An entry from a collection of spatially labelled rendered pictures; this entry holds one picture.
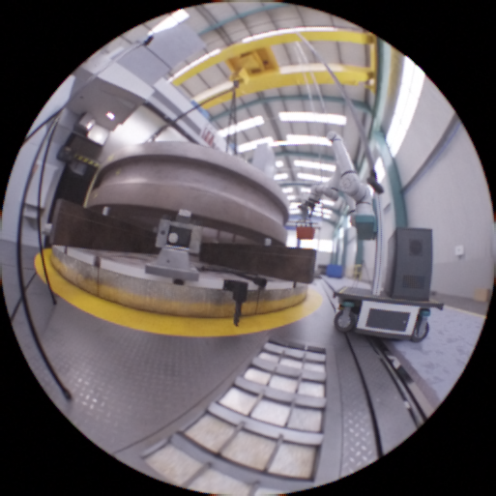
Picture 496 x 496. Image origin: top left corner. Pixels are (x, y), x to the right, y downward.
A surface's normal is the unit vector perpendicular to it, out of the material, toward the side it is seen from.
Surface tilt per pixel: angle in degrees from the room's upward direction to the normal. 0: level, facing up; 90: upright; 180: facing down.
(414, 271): 90
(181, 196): 90
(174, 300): 90
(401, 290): 90
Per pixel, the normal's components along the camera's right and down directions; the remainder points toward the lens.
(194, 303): 0.44, 0.00
